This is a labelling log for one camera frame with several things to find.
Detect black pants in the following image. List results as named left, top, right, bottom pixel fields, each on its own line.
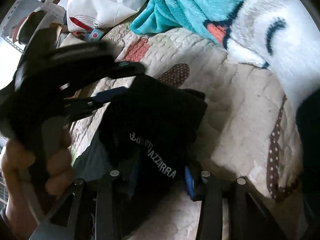
left=74, top=75, right=207, bottom=235

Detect person's left hand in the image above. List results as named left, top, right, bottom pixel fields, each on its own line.
left=1, top=128, right=74, bottom=239

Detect heart pattern quilted bedspread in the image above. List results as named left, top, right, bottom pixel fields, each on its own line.
left=57, top=22, right=308, bottom=240

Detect white metal shelf rack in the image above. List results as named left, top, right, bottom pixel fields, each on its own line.
left=1, top=0, right=66, bottom=54

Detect white paper shopping bag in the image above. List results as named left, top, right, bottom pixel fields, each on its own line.
left=66, top=0, right=147, bottom=33

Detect teal cartoon fleece blanket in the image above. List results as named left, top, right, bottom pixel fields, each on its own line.
left=131, top=0, right=319, bottom=107

